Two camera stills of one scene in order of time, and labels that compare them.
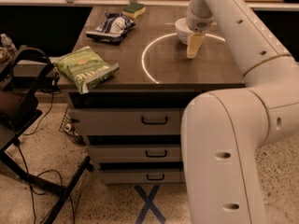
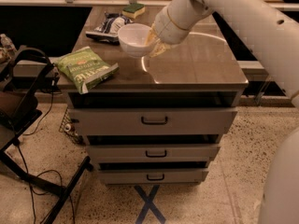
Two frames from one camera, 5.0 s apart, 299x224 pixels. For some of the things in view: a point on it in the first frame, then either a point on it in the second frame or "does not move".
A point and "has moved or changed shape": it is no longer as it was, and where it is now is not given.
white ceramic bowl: [183, 29] has moved or changed shape
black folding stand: [24, 73] does not move
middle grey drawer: [135, 153] does not move
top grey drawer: [126, 121] does not move
